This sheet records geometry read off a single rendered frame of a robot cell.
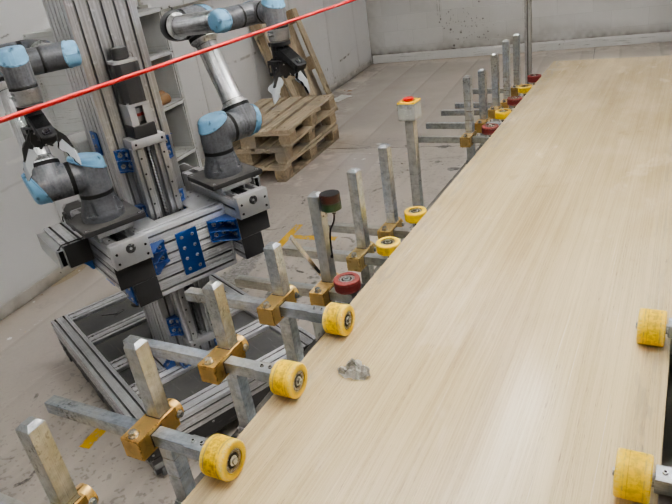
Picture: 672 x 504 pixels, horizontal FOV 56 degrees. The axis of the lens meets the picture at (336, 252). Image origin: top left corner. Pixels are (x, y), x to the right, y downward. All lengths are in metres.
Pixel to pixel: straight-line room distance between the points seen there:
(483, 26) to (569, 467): 8.75
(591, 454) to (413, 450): 0.32
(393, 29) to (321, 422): 8.93
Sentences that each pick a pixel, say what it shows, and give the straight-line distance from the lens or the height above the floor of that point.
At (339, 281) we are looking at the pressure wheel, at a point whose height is 0.91.
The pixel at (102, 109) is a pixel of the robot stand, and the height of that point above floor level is 1.37.
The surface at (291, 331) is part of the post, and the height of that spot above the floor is 0.86.
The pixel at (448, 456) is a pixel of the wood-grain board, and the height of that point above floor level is 0.90.
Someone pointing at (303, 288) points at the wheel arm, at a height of 0.86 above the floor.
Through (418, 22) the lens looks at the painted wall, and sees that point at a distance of 9.90.
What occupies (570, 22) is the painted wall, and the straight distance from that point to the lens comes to 9.59.
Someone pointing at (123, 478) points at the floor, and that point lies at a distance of 2.82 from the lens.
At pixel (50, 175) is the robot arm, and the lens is 2.30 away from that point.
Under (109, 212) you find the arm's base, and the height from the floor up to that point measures 1.07.
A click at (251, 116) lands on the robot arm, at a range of 2.56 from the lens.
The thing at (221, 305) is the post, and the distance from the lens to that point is 1.48.
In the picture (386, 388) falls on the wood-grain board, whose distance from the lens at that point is 1.43.
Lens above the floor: 1.80
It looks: 26 degrees down
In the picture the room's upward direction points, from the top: 9 degrees counter-clockwise
